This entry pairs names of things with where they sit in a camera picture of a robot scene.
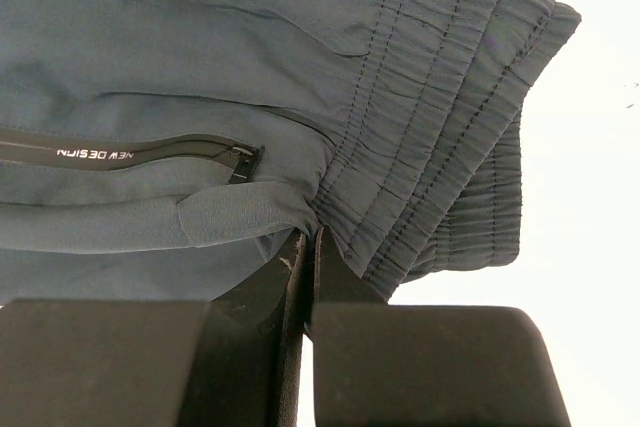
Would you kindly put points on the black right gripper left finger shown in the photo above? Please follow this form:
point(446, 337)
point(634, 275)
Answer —
point(233, 361)

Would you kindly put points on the dark navy shorts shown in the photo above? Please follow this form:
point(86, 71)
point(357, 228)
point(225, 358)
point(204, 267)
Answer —
point(165, 149)

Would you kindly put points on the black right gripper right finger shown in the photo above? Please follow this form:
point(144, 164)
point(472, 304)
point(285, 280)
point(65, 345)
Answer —
point(376, 364)

